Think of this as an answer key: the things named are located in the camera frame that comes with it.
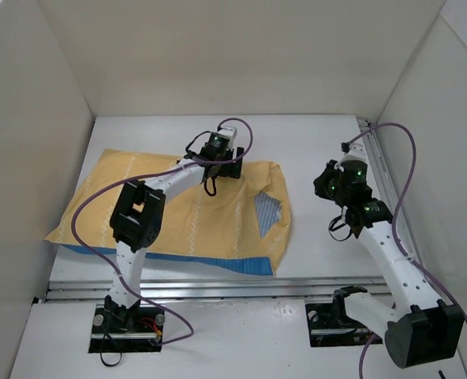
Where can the blue yellow cartoon pillowcase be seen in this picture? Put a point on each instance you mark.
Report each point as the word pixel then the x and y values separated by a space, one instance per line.
pixel 245 228

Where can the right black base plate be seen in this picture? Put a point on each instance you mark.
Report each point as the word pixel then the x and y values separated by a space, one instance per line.
pixel 326 330

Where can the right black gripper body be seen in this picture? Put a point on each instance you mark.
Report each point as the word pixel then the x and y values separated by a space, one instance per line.
pixel 323 181

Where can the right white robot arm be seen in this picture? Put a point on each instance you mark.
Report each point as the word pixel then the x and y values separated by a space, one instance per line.
pixel 421 328

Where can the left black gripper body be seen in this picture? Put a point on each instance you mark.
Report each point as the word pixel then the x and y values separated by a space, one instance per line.
pixel 229 167

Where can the aluminium frame rail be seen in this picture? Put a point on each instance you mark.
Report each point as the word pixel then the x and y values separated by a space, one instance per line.
pixel 314 264

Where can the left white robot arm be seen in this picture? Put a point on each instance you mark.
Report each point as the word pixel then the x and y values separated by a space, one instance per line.
pixel 138 214

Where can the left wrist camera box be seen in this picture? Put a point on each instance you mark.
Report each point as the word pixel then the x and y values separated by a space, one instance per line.
pixel 229 132

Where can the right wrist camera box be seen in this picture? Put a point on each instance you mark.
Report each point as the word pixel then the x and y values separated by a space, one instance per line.
pixel 353 151

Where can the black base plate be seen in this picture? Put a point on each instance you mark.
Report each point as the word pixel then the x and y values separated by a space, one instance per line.
pixel 326 330
pixel 143 336

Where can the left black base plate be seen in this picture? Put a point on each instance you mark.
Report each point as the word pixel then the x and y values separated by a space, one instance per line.
pixel 143 336

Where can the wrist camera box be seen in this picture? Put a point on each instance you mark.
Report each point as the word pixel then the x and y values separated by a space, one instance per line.
pixel 353 151
pixel 229 132

